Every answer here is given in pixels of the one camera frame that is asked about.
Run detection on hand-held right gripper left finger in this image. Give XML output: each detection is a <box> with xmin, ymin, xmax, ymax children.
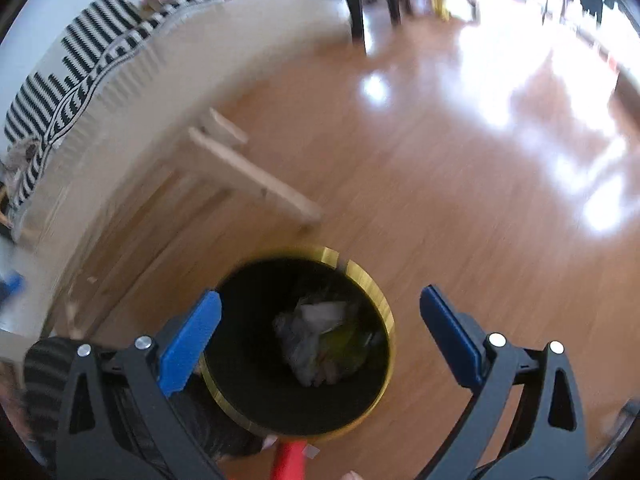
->
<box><xmin>56</xmin><ymin>290</ymin><xmax>226</xmax><ymax>480</ymax></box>

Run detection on black white striped blanket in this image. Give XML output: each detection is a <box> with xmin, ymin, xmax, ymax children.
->
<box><xmin>2</xmin><ymin>0</ymin><xmax>231</xmax><ymax>211</ymax></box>

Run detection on light wooden table legs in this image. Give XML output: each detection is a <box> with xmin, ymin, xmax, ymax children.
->
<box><xmin>65</xmin><ymin>107</ymin><xmax>323</xmax><ymax>341</ymax></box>

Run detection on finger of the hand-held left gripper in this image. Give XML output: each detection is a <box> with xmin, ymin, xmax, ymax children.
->
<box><xmin>0</xmin><ymin>270</ymin><xmax>26</xmax><ymax>306</ymax></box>

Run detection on blue white paper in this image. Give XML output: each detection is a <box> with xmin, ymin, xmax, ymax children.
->
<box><xmin>272</xmin><ymin>297</ymin><xmax>351</xmax><ymax>388</ymax></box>

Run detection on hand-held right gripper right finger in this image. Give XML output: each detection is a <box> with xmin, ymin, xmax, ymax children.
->
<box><xmin>419</xmin><ymin>285</ymin><xmax>590</xmax><ymax>480</ymax></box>

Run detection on brown plush toy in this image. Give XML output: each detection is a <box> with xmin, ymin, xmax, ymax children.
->
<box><xmin>0</xmin><ymin>137</ymin><xmax>41</xmax><ymax>181</ymax></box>

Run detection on black chair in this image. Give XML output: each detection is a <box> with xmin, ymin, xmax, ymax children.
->
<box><xmin>325</xmin><ymin>0</ymin><xmax>416</xmax><ymax>56</ymax></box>

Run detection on black bin with gold rim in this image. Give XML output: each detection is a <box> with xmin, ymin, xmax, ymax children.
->
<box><xmin>199</xmin><ymin>246</ymin><xmax>397</xmax><ymax>443</ymax></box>

